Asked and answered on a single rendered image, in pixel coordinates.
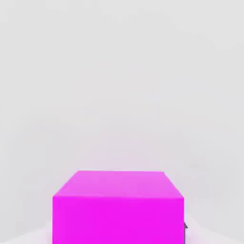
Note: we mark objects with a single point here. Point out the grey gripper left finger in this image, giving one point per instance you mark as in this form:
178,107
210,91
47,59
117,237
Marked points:
42,237

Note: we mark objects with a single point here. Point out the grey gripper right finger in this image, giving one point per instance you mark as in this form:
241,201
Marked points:
191,236

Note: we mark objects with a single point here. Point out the small magenta cube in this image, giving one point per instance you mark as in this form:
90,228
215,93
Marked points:
118,219

